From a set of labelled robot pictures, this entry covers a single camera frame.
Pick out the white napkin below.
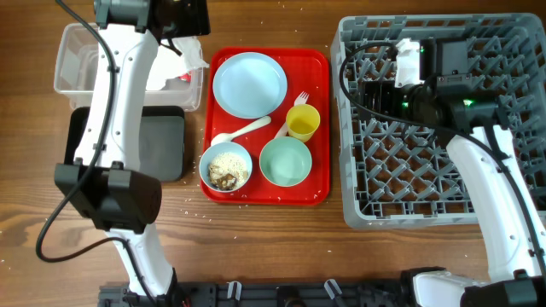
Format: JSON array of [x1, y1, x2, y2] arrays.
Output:
[[146, 37, 209, 91]]

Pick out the red snack wrapper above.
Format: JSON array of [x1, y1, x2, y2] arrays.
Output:
[[179, 72, 191, 82]]

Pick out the light blue plate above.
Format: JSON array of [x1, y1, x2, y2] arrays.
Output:
[[212, 52, 288, 119]]

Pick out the pink plastic fork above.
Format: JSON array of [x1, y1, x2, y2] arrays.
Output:
[[275, 91, 310, 138]]

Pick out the yellow plastic cup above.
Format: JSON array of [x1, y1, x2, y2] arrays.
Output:
[[286, 104, 321, 142]]

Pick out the cream plastic spoon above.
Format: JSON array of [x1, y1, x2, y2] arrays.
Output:
[[211, 116, 271, 146]]

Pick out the mint green bowl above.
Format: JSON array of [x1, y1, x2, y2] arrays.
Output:
[[259, 136, 312, 188]]

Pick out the light blue bowl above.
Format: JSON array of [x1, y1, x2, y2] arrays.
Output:
[[199, 142, 253, 193]]

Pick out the rice and food scraps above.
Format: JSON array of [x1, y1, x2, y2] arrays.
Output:
[[208, 153, 249, 191]]

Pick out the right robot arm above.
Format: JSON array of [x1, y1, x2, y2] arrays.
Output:
[[347, 38, 545, 306]]

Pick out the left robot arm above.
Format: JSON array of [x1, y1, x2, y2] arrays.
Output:
[[51, 1, 211, 306]]

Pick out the grey dishwasher rack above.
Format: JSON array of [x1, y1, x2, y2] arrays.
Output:
[[331, 13, 545, 229]]

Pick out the clear plastic waste bin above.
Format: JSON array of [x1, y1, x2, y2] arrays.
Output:
[[54, 23, 205, 112]]

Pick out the black food waste tray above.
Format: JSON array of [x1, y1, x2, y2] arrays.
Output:
[[54, 106, 184, 197]]

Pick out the red serving tray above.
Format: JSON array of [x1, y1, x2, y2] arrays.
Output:
[[201, 47, 330, 206]]

